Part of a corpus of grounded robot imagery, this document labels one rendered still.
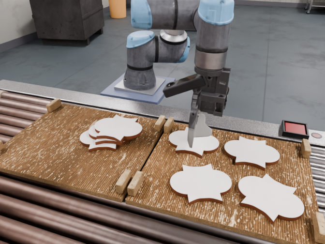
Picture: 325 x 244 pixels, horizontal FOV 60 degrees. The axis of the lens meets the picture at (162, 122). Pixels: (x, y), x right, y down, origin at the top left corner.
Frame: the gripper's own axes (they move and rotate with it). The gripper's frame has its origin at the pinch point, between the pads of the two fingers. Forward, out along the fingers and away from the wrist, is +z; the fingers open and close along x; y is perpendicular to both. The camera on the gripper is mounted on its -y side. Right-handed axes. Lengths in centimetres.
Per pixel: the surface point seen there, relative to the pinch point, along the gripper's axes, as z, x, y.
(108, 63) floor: 102, 283, -180
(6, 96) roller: 8, 12, -78
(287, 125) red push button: 3.7, 19.6, 26.6
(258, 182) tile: 2.0, -12.3, 18.2
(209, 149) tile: 2.3, -3.0, 5.2
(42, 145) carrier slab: 4.7, -14.3, -40.4
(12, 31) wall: 82, 311, -367
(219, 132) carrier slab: 3.5, 8.0, 6.6
